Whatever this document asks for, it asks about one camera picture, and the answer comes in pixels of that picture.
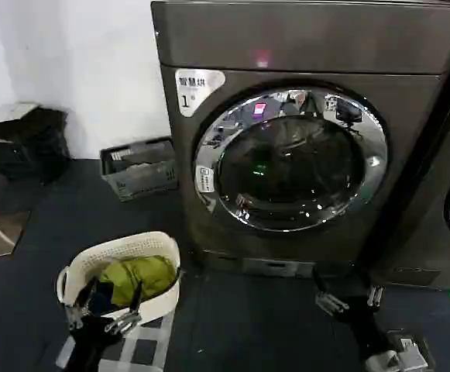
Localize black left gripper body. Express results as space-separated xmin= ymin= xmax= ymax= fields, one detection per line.
xmin=68 ymin=315 xmax=112 ymax=372

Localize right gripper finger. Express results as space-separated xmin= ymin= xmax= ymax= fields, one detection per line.
xmin=312 ymin=267 xmax=351 ymax=316
xmin=366 ymin=284 xmax=386 ymax=310

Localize black storage boxes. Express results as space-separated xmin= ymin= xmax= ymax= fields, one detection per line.
xmin=0 ymin=102 xmax=71 ymax=184

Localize flat pale cardboard sheet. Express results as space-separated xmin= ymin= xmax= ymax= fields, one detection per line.
xmin=0 ymin=102 xmax=40 ymax=123

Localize white perforated laundry basket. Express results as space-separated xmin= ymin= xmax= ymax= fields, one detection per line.
xmin=55 ymin=230 xmax=182 ymax=331

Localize small white door sticker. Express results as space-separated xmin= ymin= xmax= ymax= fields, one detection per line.
xmin=195 ymin=165 xmax=215 ymax=194

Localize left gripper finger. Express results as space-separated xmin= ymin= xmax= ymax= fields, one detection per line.
xmin=104 ymin=281 xmax=144 ymax=336
xmin=66 ymin=278 xmax=98 ymax=331

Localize silver label sticker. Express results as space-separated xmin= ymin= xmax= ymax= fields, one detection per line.
xmin=174 ymin=68 xmax=227 ymax=118

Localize brown panel with white bars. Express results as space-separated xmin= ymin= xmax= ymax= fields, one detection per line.
xmin=0 ymin=150 xmax=33 ymax=261

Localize grey slatted plastic crate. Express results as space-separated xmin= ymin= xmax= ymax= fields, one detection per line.
xmin=99 ymin=136 xmax=180 ymax=203

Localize grey dryer with label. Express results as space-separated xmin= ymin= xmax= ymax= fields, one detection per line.
xmin=150 ymin=0 xmax=450 ymax=281

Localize grey dryer without label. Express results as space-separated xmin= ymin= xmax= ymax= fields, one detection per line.
xmin=370 ymin=69 xmax=450 ymax=292

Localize dark blue garment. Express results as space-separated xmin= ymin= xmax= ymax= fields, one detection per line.
xmin=88 ymin=281 xmax=116 ymax=315

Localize round glass dryer door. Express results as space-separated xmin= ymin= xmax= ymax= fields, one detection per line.
xmin=193 ymin=86 xmax=389 ymax=234

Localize grey checkered floor mat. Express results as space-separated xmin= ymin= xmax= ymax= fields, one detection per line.
xmin=56 ymin=308 xmax=176 ymax=372

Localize green garment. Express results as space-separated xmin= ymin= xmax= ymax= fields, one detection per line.
xmin=99 ymin=256 xmax=177 ymax=308

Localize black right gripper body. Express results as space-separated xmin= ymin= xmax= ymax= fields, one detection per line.
xmin=338 ymin=293 xmax=395 ymax=358

